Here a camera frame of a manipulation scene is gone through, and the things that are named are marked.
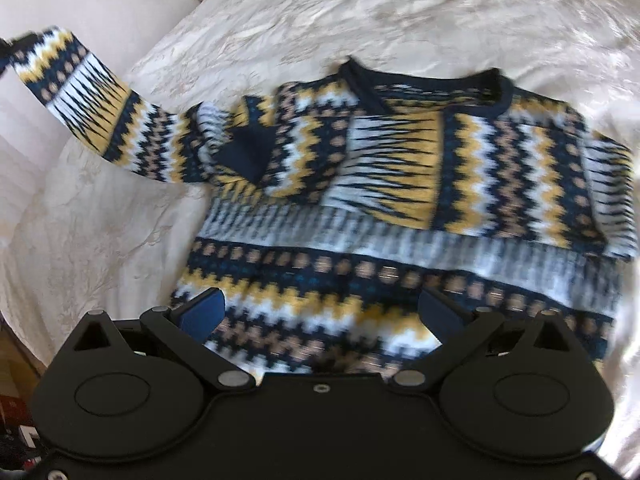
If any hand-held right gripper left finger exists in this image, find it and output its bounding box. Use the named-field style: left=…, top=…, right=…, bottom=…
left=60, top=287, right=256, bottom=392

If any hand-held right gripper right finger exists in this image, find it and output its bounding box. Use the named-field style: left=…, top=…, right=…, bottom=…
left=387, top=287, right=584, bottom=392

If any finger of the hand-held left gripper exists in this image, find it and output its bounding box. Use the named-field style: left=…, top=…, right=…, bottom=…
left=0, top=33, right=39, bottom=79

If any navy yellow patterned knit sweater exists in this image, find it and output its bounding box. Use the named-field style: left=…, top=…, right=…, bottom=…
left=9, top=26, right=640, bottom=376

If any dark clutter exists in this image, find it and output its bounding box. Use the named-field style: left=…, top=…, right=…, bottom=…
left=0, top=394, right=42, bottom=468

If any cream embroidered bed cover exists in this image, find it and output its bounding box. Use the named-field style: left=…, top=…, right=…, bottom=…
left=0, top=0, right=640, bottom=480

